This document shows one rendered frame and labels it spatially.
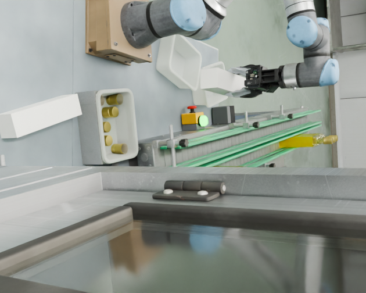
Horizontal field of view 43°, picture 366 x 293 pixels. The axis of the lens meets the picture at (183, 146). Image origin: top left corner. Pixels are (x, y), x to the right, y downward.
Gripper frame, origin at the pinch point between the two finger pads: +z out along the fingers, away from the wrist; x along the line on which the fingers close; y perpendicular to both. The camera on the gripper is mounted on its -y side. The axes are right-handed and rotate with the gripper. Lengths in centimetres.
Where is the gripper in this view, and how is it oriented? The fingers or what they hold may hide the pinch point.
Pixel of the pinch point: (229, 83)
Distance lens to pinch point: 156.1
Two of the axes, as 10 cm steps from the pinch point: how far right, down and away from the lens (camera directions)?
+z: -8.5, 0.2, 5.2
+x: 0.0, 10.0, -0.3
